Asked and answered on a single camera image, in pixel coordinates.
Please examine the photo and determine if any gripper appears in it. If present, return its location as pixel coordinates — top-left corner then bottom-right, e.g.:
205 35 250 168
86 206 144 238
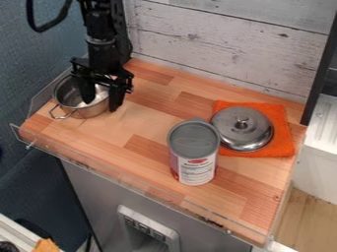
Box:
68 36 136 113

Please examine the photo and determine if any silver pot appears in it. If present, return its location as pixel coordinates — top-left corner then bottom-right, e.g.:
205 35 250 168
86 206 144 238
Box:
47 74 112 120

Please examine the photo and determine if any silver pot lid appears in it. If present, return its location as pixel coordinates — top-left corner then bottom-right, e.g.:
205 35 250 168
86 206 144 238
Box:
209 105 276 153

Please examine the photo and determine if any red and white can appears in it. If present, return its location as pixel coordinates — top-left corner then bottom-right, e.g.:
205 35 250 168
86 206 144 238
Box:
166 118 222 187

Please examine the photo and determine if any orange cloth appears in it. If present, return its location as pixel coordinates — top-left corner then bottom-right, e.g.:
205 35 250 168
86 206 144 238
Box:
212 99 297 158

